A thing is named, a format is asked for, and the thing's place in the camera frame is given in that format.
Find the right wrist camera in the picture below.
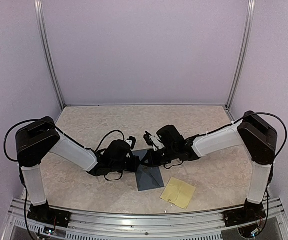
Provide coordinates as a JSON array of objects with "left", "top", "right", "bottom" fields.
[{"left": 143, "top": 131, "right": 164, "bottom": 151}]

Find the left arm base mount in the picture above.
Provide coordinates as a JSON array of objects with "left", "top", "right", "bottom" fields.
[{"left": 27, "top": 202, "right": 71, "bottom": 228}]

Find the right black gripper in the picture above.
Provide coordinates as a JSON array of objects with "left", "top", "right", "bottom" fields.
[{"left": 140, "top": 145, "right": 177, "bottom": 168}]

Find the right aluminium frame post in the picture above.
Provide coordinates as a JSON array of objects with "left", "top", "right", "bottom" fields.
[{"left": 225, "top": 0, "right": 256, "bottom": 112}]

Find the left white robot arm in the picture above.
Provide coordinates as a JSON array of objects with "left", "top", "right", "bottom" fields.
[{"left": 12, "top": 116, "right": 140, "bottom": 223}]

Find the left aluminium frame post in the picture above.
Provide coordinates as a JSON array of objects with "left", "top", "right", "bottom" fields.
[{"left": 34, "top": 0, "right": 66, "bottom": 110}]

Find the aluminium frame post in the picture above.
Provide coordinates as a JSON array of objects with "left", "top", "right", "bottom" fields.
[
  {"left": 225, "top": 0, "right": 256, "bottom": 112},
  {"left": 34, "top": 0, "right": 66, "bottom": 110}
]

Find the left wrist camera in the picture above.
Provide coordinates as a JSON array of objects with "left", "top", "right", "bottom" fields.
[{"left": 125, "top": 136, "right": 136, "bottom": 150}]

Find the brown sticker sheet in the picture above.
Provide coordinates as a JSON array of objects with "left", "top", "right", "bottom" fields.
[{"left": 160, "top": 177, "right": 196, "bottom": 210}]

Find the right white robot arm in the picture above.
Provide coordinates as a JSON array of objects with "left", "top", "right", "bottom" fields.
[{"left": 140, "top": 111, "right": 285, "bottom": 222}]

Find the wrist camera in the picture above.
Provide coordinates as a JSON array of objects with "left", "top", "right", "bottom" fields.
[
  {"left": 143, "top": 131, "right": 164, "bottom": 151},
  {"left": 125, "top": 136, "right": 136, "bottom": 150}
]

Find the front aluminium rail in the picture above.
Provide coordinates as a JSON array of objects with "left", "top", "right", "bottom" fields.
[{"left": 0, "top": 198, "right": 288, "bottom": 240}]

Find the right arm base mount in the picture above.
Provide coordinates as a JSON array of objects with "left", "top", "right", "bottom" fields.
[{"left": 222, "top": 199, "right": 267, "bottom": 228}]

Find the blue paper envelope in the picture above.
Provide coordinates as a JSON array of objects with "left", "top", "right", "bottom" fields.
[{"left": 131, "top": 148, "right": 165, "bottom": 193}]

